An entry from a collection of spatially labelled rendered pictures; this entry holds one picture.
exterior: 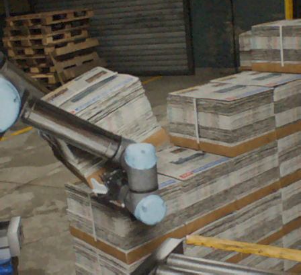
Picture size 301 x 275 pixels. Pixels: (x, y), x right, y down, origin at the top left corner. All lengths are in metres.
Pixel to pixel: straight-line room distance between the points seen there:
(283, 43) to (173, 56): 6.94
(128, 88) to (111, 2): 8.49
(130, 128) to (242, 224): 0.87
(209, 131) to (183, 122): 0.16
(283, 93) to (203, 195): 0.60
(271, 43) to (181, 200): 1.03
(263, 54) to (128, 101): 1.27
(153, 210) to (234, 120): 0.93
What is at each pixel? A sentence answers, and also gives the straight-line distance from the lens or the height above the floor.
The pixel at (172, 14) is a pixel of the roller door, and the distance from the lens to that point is 9.50.
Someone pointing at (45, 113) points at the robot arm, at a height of 1.25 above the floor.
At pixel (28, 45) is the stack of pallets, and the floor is 0.88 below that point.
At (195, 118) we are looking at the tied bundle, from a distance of 2.30.
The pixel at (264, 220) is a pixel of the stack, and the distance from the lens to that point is 2.45.
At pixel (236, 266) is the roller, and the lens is 1.49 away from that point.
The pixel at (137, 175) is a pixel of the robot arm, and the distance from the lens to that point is 1.33.
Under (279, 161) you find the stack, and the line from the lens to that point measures 2.47.
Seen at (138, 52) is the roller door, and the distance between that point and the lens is 9.89.
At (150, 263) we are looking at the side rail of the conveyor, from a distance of 1.53.
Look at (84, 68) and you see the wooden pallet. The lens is 8.55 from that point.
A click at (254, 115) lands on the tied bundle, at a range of 2.29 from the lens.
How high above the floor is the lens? 1.52
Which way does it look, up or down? 14 degrees down
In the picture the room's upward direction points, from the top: 6 degrees counter-clockwise
